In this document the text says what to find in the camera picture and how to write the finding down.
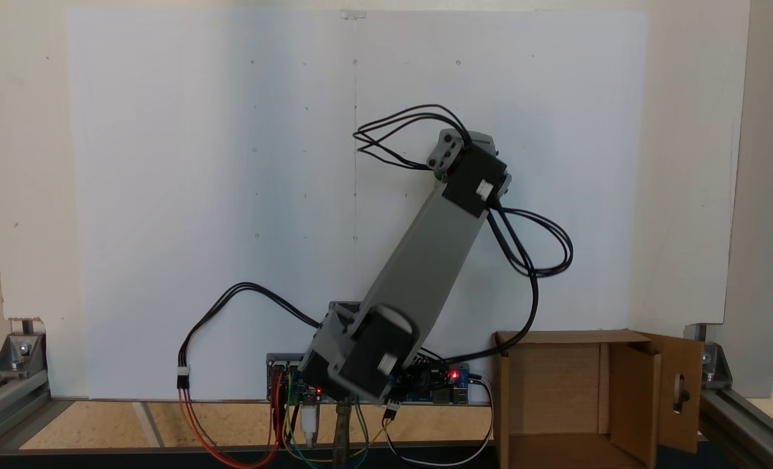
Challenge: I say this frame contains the black cable with white connector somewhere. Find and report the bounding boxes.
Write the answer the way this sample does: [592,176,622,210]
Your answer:
[178,281,322,391]

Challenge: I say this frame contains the black frame bar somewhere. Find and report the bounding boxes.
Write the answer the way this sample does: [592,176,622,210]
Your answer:
[0,444,507,469]

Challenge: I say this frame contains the white paper sheet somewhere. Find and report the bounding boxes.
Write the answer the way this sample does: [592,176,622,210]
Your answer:
[66,9,357,401]
[354,9,649,399]

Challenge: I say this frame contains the aluminium frame rail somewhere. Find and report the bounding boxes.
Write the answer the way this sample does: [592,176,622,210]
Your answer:
[0,370,51,460]
[697,360,773,469]

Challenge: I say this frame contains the blue circuit board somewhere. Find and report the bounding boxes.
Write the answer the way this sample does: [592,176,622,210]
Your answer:
[393,363,471,405]

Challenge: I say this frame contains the yellow wire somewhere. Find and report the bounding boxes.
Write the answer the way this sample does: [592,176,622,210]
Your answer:
[281,404,388,464]

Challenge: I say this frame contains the black wrist cable bundle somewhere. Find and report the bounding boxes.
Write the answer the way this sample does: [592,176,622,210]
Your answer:
[352,104,471,171]

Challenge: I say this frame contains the small green circuit board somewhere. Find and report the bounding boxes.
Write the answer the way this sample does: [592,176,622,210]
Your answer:
[269,365,325,406]

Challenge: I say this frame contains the black elbow cable bundle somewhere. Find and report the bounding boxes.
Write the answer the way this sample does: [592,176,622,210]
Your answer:
[425,203,574,367]

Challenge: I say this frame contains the red wire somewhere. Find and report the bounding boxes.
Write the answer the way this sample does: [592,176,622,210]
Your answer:
[179,371,284,468]

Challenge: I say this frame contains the orange wire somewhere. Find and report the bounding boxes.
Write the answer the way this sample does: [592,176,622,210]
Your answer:
[179,388,276,468]

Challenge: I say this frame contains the white usb plug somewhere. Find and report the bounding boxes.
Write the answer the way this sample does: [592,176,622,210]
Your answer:
[300,404,320,450]

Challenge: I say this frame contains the grey board mounting plate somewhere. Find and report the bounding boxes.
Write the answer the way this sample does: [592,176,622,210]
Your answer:
[266,353,473,406]

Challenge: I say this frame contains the open cardboard box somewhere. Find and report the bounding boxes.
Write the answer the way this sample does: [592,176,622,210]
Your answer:
[492,329,705,469]

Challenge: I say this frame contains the blue wire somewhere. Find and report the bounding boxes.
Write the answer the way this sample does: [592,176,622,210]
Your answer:
[292,401,370,469]

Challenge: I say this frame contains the metal corner bracket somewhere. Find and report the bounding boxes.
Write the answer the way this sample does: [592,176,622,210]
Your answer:
[702,342,733,390]
[0,331,49,380]

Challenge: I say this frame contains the metal clamp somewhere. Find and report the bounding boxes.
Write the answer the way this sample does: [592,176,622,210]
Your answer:
[333,403,354,468]

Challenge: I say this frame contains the green wire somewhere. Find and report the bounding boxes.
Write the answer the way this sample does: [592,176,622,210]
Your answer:
[285,371,318,467]

